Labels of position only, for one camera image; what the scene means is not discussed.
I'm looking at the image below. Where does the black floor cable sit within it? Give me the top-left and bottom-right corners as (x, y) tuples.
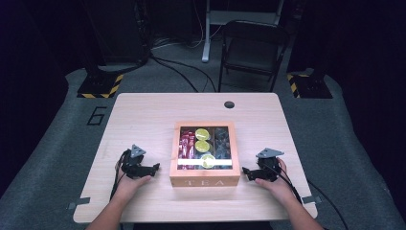
(148, 55), (218, 94)

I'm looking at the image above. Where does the black cabinet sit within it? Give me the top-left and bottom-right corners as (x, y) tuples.
(85, 0), (151, 66)

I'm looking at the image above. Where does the pile of dark packets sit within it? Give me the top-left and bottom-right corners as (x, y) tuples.
(214, 126), (232, 161)

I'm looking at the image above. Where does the black folding chair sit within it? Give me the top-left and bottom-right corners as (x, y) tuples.
(217, 20), (291, 93)

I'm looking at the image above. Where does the black stand with striped base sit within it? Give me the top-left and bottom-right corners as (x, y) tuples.
(285, 67), (333, 100)
(77, 0), (124, 100)

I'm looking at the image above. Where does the person's right hand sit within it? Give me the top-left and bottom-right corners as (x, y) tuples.
(254, 157), (297, 205)

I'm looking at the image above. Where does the wooden box with glass lid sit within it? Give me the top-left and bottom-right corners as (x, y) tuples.
(169, 120), (241, 188)

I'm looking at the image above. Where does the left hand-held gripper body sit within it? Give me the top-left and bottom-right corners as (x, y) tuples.
(120, 144), (151, 179)

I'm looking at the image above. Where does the white floor cable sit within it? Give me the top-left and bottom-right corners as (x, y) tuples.
(150, 0), (224, 51)

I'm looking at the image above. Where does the lime green round capsule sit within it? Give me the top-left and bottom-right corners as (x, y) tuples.
(199, 153), (216, 170)
(194, 139), (212, 153)
(194, 127), (212, 142)

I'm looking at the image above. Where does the person's left hand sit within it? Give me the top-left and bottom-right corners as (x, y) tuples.
(114, 166), (152, 203)

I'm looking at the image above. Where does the white metal stand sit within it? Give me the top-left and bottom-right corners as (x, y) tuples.
(201, 0), (285, 63)

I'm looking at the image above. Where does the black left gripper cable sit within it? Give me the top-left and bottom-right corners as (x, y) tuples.
(109, 150), (129, 201)

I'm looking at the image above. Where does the grey tape piece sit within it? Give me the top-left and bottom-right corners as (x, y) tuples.
(67, 196), (92, 211)
(301, 195), (323, 205)

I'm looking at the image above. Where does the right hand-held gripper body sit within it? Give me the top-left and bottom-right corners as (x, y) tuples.
(256, 147), (285, 183)

